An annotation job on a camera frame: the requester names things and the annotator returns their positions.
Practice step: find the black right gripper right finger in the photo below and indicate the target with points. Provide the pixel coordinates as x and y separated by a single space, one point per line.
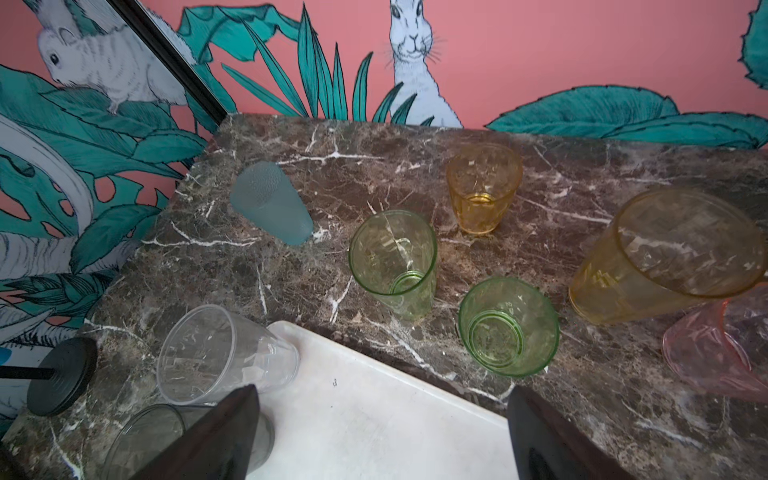
546 445

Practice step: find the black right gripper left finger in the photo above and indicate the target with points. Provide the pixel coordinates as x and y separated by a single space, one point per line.
218 446

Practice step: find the smoky grey tall tumbler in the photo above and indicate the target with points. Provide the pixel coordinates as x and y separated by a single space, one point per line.
146 435

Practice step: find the clear tall plastic tumbler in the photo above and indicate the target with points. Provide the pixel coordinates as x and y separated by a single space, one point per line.
210 352

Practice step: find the tall amber tumbler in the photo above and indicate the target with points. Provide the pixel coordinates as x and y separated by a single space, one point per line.
666 250

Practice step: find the tall green tumbler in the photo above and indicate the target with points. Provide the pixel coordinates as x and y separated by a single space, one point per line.
393 256

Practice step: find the frosted teal textured tumbler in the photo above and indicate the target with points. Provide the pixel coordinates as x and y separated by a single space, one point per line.
264 195

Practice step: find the short amber tumbler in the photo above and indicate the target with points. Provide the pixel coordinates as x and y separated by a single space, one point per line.
482 181

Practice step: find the white plastic tray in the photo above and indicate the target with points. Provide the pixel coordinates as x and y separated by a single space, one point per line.
348 416

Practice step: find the short green tumbler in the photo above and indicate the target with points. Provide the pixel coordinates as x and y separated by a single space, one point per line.
509 327

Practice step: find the black round microphone stand base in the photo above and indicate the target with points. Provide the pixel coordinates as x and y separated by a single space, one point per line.
60 379

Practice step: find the short pink tumbler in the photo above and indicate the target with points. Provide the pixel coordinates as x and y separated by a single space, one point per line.
721 348

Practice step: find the black corner frame post left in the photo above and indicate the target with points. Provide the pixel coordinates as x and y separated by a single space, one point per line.
137 18

